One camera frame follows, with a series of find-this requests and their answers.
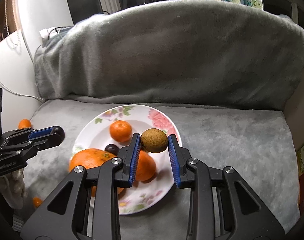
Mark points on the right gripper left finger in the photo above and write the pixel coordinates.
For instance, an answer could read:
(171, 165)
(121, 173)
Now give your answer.
(64, 213)

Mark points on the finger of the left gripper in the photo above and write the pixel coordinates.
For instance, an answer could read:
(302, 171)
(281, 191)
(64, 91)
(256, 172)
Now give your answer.
(26, 134)
(16, 148)

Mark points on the small mandarin with stem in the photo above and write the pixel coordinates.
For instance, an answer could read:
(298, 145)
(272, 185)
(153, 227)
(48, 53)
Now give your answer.
(120, 131)

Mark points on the grey fleece blanket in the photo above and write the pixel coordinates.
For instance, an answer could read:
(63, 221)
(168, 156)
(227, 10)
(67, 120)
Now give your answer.
(222, 72)

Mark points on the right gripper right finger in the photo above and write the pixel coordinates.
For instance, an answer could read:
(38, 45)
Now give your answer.
(222, 204)

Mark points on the large orange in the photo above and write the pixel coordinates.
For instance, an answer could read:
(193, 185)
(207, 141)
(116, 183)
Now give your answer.
(90, 158)

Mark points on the floral white plate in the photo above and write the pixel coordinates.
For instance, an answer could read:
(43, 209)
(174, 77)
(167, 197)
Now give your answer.
(96, 135)

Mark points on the medium orange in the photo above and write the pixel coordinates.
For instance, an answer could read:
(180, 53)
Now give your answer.
(24, 123)

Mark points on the dark plum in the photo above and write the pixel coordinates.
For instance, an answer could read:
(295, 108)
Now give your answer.
(112, 148)
(59, 132)

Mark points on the brown longan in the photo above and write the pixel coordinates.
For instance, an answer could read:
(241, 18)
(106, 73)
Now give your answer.
(154, 140)

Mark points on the tiny kumquat orange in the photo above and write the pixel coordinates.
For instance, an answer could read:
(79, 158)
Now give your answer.
(37, 202)

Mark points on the left white gloved hand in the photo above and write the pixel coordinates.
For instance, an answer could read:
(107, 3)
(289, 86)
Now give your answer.
(12, 187)

